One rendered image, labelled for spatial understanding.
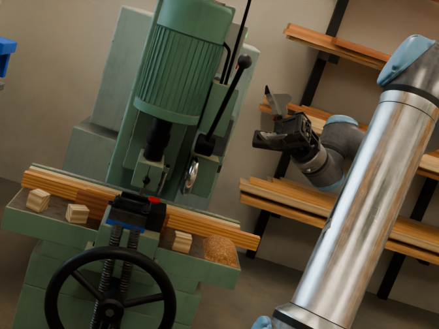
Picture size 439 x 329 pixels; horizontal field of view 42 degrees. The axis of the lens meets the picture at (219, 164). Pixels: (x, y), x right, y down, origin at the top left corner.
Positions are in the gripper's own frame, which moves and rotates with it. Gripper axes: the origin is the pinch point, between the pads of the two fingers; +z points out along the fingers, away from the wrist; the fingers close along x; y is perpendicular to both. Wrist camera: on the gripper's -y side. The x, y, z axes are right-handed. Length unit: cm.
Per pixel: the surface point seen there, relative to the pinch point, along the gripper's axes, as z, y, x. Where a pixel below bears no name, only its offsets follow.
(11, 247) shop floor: -70, -200, -19
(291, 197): -170, -91, -86
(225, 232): -24.1, -22.5, 19.5
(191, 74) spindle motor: 14.5, -11.5, -3.4
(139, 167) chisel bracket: 4.9, -31.7, 13.6
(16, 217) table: 21, -51, 34
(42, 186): 14, -56, 20
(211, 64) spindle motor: 11.6, -8.5, -8.1
